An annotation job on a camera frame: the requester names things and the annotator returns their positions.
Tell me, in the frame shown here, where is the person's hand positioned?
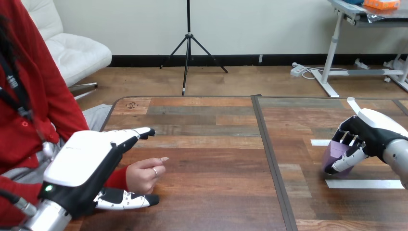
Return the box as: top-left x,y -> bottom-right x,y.
125,156 -> 170,195

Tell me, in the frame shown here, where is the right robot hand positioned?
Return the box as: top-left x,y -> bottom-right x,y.
324,108 -> 408,175

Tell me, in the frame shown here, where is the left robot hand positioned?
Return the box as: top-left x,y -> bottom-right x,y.
38,127 -> 160,219

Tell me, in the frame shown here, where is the purple block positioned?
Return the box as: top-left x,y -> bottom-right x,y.
322,140 -> 355,179

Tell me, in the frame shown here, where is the person's body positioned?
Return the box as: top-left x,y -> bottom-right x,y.
0,0 -> 113,185

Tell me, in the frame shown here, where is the white desk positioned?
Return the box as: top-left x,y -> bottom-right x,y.
310,0 -> 408,98

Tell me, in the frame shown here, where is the white power strip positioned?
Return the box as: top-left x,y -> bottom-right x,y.
290,62 -> 306,77

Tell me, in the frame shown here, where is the white cushioned chair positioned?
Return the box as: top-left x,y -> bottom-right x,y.
21,0 -> 113,100

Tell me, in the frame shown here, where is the orange thing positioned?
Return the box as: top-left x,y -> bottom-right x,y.
363,0 -> 401,10

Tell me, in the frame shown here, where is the black tripod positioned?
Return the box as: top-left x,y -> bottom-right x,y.
159,0 -> 229,96

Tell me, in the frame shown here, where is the black cable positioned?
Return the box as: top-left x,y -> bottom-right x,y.
0,189 -> 38,218

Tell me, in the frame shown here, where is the tangle of cables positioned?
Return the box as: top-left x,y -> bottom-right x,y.
301,66 -> 349,80

